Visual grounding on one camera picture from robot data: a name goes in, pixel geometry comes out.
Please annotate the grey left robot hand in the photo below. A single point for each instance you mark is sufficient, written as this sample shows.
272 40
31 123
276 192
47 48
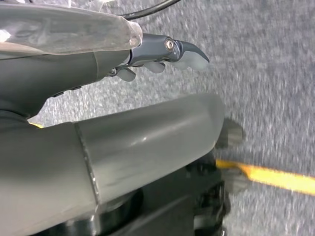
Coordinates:
61 65

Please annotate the grey black robot leg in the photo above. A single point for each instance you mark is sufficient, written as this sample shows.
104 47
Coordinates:
135 146

